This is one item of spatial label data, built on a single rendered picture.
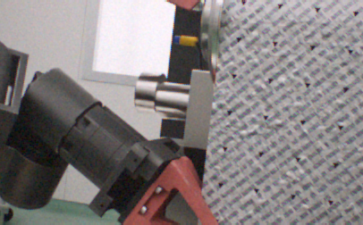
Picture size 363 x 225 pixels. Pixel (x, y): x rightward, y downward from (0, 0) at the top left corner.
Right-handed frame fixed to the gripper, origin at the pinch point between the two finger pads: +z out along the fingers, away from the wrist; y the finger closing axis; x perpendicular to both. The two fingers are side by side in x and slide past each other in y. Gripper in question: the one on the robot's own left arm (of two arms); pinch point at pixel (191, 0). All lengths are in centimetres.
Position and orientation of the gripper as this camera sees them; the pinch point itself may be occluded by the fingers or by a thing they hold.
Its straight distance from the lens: 78.0
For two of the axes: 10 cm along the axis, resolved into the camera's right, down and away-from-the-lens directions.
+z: 6.7, 7.1, -2.1
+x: 6.9, -7.0, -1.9
